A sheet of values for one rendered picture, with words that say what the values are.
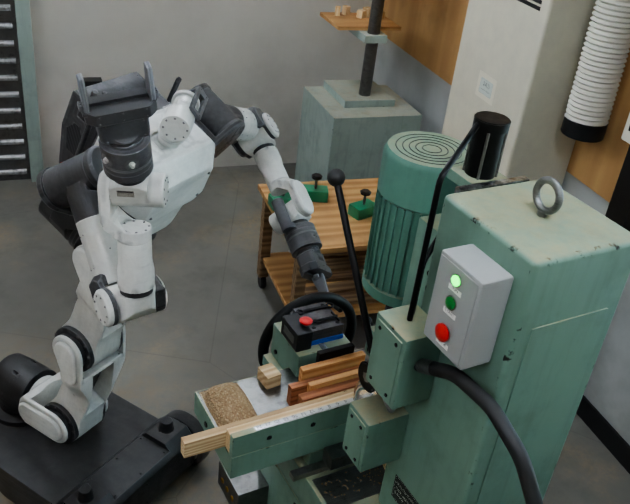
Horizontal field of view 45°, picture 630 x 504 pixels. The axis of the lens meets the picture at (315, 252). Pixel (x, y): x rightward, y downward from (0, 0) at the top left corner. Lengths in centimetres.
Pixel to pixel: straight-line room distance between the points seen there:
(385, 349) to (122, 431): 151
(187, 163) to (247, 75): 283
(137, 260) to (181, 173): 33
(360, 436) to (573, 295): 49
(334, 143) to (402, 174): 241
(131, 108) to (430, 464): 81
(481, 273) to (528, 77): 184
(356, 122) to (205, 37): 111
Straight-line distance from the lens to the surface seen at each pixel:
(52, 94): 444
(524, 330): 117
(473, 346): 117
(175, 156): 174
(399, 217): 141
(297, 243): 206
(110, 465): 254
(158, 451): 257
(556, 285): 116
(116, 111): 131
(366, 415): 143
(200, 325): 338
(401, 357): 128
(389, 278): 148
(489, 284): 111
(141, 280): 150
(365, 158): 389
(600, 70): 282
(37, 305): 355
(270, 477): 189
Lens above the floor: 205
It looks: 31 degrees down
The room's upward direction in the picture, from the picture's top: 7 degrees clockwise
